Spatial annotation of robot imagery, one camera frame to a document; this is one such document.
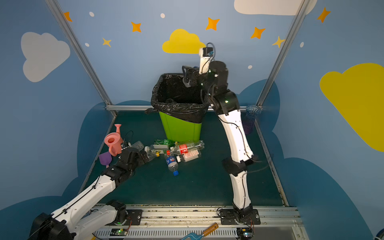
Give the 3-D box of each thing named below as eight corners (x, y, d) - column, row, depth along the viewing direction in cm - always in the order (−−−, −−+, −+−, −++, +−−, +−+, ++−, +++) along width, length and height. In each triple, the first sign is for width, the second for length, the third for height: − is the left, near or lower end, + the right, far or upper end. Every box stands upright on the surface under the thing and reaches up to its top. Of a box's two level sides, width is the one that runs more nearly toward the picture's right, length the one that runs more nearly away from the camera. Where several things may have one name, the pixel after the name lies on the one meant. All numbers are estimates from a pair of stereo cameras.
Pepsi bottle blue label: (172, 177, 88) (172, 175, 85) (165, 160, 95) (165, 158, 92) (181, 173, 90) (181, 171, 87) (174, 157, 96) (173, 154, 94)
